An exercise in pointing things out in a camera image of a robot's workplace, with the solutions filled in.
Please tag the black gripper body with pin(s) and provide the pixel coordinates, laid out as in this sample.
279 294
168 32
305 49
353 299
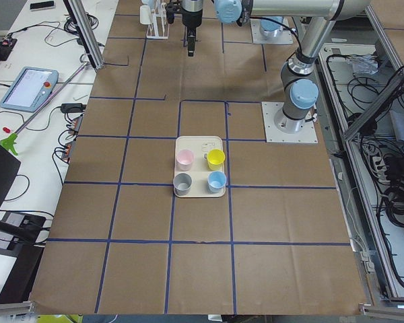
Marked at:
192 19

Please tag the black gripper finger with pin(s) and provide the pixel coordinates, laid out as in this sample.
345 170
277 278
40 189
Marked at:
191 47

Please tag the white plastic cup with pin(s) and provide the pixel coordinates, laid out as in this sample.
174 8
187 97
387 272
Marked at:
145 15

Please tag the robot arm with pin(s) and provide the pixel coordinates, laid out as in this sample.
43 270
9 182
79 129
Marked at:
301 93
272 27

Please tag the pink plastic cup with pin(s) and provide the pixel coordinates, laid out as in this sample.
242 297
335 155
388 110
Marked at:
184 160

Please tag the yellow plastic cup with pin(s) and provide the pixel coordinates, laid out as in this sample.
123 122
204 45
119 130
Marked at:
215 159

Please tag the grey plastic cup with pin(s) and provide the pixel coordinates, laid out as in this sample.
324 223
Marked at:
182 183

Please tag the cream plastic tray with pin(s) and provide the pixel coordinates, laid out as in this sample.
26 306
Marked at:
199 172

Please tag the black power adapter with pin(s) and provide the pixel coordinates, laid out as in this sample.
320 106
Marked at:
72 108

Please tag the blue teach pendant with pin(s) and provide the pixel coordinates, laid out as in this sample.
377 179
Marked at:
30 89

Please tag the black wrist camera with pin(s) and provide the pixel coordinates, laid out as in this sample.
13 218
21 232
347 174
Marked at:
173 7

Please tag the white wire cup rack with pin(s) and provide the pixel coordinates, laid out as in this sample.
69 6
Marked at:
159 29

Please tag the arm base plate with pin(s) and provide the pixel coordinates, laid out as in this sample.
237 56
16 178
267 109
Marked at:
280 129
257 38

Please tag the aluminium frame post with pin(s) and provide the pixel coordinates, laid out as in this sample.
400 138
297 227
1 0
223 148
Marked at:
79 17

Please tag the green handled reacher tool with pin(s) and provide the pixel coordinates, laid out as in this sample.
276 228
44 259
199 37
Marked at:
8 143

